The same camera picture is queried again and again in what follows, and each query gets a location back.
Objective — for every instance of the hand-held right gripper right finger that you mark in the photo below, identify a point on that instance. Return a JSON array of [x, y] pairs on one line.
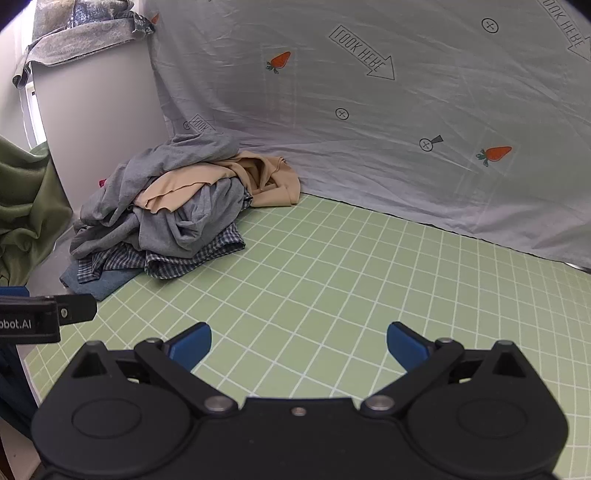
[[406, 344]]

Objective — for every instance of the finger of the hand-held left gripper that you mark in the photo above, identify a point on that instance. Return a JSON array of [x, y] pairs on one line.
[[78, 308]]

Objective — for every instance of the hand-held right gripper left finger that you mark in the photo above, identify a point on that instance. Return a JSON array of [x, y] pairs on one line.
[[191, 344]]

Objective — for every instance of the grey sweat shorts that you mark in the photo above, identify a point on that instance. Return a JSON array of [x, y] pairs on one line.
[[184, 150]]

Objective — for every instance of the blue denim garment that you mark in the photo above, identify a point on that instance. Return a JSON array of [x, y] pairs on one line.
[[101, 284]]

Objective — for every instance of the plaid shirt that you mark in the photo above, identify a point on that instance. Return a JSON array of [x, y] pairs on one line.
[[184, 265]]

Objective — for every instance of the green grid mat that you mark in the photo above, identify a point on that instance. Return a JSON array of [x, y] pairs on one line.
[[323, 277]]

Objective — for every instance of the olive green cloth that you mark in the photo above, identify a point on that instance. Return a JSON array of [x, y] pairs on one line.
[[27, 207]]

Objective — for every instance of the grey garment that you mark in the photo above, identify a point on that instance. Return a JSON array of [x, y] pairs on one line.
[[198, 221]]

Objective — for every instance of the white appliance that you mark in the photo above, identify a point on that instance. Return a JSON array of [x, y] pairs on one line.
[[101, 115]]

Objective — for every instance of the grey printed sheet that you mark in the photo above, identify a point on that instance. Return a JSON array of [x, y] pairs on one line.
[[369, 138]]

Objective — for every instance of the grey patterned cloth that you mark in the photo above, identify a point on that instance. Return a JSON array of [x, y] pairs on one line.
[[74, 37]]

